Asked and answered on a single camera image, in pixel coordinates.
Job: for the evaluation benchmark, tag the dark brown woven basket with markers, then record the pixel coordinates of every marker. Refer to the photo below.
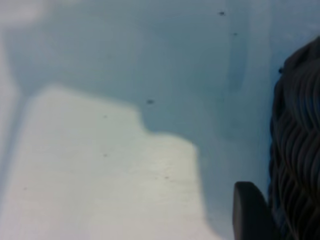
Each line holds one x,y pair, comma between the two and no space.
300,125

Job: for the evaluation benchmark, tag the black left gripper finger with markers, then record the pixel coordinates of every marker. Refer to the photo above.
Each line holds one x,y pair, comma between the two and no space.
250,215

